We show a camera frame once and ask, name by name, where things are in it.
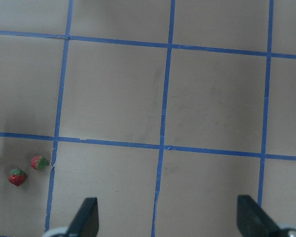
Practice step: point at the red strawberry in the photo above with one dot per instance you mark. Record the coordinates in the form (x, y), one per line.
(39, 162)
(17, 177)

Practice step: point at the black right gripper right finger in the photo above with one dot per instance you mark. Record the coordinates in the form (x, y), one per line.
(252, 221)

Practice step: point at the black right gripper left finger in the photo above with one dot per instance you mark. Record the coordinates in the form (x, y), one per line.
(86, 220)

